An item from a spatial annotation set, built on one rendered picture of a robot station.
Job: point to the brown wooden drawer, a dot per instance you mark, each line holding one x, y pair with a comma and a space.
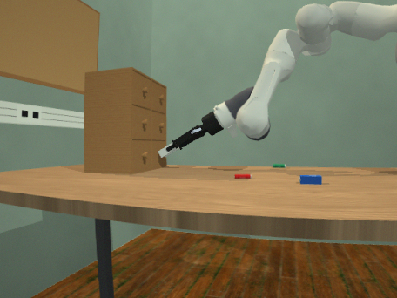
158, 92
141, 91
141, 128
158, 129
141, 155
157, 161

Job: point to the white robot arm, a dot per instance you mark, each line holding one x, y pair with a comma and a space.
315, 22

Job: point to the brown wooden chest of drawers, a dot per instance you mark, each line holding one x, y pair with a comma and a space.
108, 121

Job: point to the blue rectangular block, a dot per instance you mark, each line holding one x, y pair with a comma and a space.
311, 179

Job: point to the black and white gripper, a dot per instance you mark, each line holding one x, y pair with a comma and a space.
210, 125

